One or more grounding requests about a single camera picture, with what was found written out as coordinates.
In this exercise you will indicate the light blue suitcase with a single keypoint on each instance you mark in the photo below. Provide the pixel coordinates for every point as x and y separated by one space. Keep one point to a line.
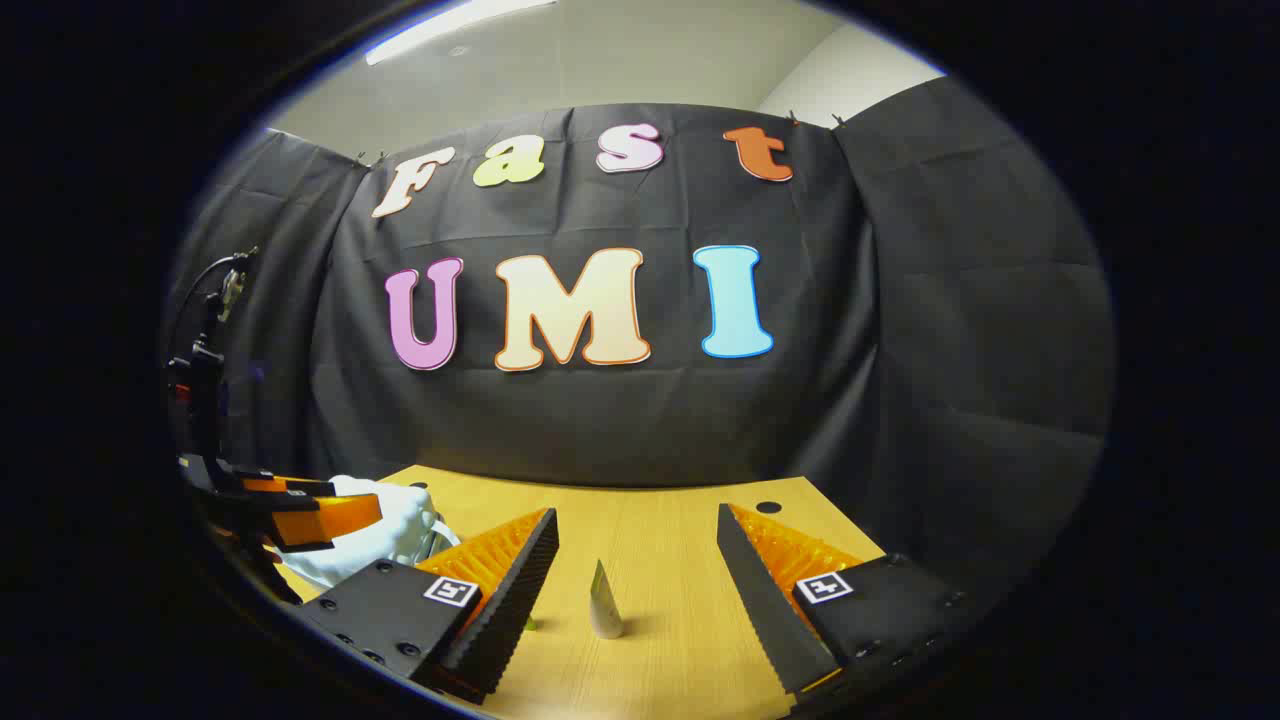
390 530

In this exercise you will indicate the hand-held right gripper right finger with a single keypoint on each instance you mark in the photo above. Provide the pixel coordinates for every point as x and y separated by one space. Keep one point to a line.
765 610

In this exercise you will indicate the green and white cream tube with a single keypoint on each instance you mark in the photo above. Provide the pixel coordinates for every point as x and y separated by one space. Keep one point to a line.
605 610

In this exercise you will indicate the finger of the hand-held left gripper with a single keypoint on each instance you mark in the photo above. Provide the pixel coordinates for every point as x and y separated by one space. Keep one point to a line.
330 518
270 484

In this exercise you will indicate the black backdrop cloth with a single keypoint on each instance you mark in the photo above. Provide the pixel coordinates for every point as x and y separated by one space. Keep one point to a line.
640 420

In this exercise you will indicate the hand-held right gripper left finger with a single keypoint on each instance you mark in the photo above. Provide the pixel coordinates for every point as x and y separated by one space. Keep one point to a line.
500 610

